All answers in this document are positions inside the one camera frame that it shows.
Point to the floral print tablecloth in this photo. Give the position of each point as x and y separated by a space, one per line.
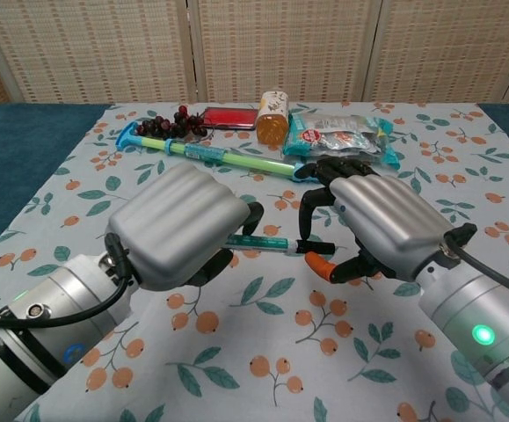
219 334

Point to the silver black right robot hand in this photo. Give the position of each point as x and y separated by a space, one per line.
390 220

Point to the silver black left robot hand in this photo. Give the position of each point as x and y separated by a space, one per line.
175 224

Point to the dark red grape bunch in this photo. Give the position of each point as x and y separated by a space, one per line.
166 125

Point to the green blue water squirter toy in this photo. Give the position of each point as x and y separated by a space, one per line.
236 159

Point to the teal white marker body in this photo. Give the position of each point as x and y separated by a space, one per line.
263 243

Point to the silver teal snack bag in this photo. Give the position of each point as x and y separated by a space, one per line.
337 136

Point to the red ink pad case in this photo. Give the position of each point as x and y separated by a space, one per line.
230 118

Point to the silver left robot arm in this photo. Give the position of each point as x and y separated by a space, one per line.
38 321

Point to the yellow bottle with white label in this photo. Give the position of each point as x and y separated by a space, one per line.
273 121

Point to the black marker cap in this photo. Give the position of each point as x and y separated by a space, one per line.
317 247

